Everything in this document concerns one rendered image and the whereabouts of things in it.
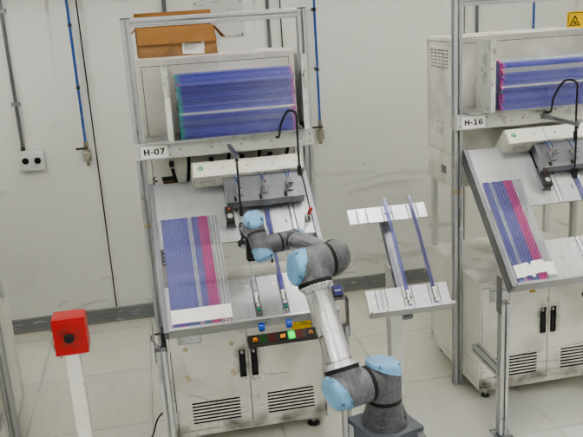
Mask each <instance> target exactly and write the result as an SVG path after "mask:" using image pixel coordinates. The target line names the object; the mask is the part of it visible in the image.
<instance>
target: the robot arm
mask: <svg viewBox="0 0 583 437"><path fill-rule="evenodd" d="M241 224H242V225H241ZM240 225H241V226H240ZM239 234H240V236H241V239H240V240H239V241H238V247H241V248H243V249H246V259H247V261H248V262H252V261H256V262H258V263H262V262H265V261H268V260H271V259H272V258H273V257H274V253H277V252H281V251H289V250H291V251H292V252H291V253H290V254H289V256H288V258H287V262H286V272H287V276H288V279H289V281H290V282H291V284H292V285H294V286H297V287H298V290H299V292H301V293H303V294H305V297H306V300H307V303H308V305H309V309H310V312H311V317H312V320H313V322H314V325H315V329H316V331H317V334H318V340H319V342H320V345H321V348H322V351H323V354H324V359H325V362H326V368H325V370H324V375H325V378H324V379H323V380H322V382H321V385H322V387H321V388H322V391H323V394H324V398H325V399H326V400H327V402H328V403H329V404H330V406H331V407H332V408H334V409H335V410H337V411H344V410H347V409H353V408H355V407H358V406H361V405H363V404H366V405H365V409H364V413H363V425H364V427H365V428H366V429H367V430H369V431H371V432H373V433H376V434H395V433H398V432H400V431H402V430H404V429H405V428H406V427H407V425H408V415H407V413H406V410H405V408H404V405H403V402H402V371H401V364H400V362H399V361H398V360H397V359H395V358H393V357H391V356H387V355H371V356H368V357H367V358H366V360H365V365H364V366H362V367H360V366H359V363H358V361H356V360H355V359H353V358H352V357H351V354H350V349H349V346H348V343H347V341H346V337H345V334H344V330H343V327H342V324H341V321H340V318H339V315H338V313H337V307H336V305H335V302H334V299H333V296H332V293H331V288H330V287H331V283H332V278H331V277H334V276H337V275H339V274H341V273H342V272H344V271H345V270H346V269H347V267H348V266H349V264H350V258H351V256H350V249H349V248H348V246H347V245H346V244H345V243H343V242H341V241H339V240H336V239H329V240H325V239H321V238H316V237H313V236H310V235H307V234H305V232H304V230H303V229H300V228H298V229H291V230H289V231H284V232H277V233H273V234H268V235H267V232H266V229H265V226H264V217H263V214H262V213H261V212H260V211H258V210H250V211H248V212H247V213H246V214H245V216H244V217H243V223H239Z"/></svg>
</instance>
